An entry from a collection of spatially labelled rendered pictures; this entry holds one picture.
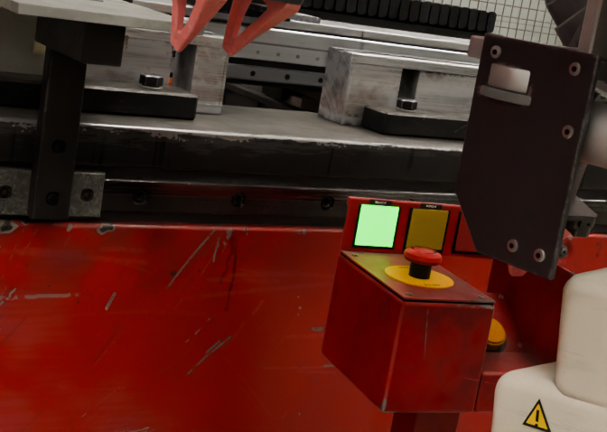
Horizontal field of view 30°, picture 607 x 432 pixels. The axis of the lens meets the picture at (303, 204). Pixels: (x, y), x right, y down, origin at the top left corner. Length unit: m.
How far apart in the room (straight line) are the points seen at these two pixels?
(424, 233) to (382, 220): 0.06
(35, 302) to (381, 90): 0.55
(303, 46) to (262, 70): 0.08
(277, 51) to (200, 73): 0.36
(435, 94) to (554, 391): 0.78
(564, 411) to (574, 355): 0.04
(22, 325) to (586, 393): 0.64
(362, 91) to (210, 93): 0.22
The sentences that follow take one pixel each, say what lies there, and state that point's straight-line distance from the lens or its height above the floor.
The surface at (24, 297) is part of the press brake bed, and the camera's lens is 1.24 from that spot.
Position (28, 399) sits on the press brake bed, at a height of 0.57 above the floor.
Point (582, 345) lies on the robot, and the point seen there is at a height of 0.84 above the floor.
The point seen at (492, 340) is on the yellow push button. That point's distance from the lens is 1.23.
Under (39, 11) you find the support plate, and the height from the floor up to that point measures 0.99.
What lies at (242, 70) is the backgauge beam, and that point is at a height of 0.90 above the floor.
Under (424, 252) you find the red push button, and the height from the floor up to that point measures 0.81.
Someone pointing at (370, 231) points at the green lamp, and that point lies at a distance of 1.23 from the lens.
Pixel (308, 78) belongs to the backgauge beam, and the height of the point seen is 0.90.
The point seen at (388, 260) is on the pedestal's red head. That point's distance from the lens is 1.22.
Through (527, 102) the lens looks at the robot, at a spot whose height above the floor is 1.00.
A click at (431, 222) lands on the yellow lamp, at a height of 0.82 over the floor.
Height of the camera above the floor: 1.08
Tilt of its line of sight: 12 degrees down
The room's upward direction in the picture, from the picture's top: 9 degrees clockwise
